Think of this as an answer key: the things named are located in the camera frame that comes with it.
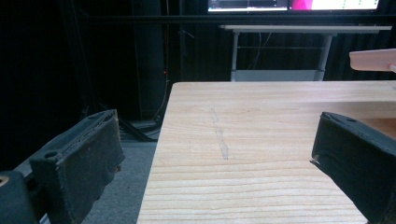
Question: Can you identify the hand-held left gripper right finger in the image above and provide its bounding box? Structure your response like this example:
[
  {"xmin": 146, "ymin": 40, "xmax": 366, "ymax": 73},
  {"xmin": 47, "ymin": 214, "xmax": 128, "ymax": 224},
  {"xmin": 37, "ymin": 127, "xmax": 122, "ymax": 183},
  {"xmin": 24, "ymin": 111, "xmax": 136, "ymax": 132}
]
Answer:
[{"xmin": 309, "ymin": 111, "xmax": 396, "ymax": 224}]

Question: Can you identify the hanging cable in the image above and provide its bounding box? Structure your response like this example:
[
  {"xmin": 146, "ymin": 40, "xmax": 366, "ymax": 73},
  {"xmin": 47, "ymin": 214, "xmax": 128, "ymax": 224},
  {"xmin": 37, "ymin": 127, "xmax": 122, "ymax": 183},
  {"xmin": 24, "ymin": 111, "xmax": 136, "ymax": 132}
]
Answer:
[{"xmin": 152, "ymin": 0, "xmax": 172, "ymax": 120}]

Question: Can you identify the white desk with metal legs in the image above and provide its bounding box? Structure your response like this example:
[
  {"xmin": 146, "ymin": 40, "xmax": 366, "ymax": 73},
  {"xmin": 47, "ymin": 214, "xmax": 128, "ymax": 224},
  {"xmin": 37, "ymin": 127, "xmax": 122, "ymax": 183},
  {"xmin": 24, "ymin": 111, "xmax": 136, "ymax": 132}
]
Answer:
[{"xmin": 219, "ymin": 24, "xmax": 393, "ymax": 82}]

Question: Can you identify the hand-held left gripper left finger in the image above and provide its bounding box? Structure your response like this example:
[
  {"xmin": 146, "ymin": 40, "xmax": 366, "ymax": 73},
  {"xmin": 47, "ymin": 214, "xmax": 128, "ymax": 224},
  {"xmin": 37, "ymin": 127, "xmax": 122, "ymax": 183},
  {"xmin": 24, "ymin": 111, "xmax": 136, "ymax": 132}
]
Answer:
[{"xmin": 28, "ymin": 108, "xmax": 126, "ymax": 224}]

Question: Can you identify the black metal stand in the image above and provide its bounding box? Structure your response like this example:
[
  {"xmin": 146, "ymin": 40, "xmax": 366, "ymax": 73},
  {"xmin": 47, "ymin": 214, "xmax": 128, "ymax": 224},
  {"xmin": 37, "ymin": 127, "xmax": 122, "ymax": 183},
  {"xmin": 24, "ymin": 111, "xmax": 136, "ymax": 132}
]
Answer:
[{"xmin": 98, "ymin": 102, "xmax": 162, "ymax": 143}]

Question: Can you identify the computer monitor with pink screen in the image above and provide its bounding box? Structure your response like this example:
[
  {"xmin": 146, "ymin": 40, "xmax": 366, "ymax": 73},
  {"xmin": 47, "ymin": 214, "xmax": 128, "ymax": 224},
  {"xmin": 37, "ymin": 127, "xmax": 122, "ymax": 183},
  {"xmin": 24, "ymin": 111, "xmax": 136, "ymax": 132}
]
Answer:
[{"xmin": 289, "ymin": 0, "xmax": 380, "ymax": 11}]

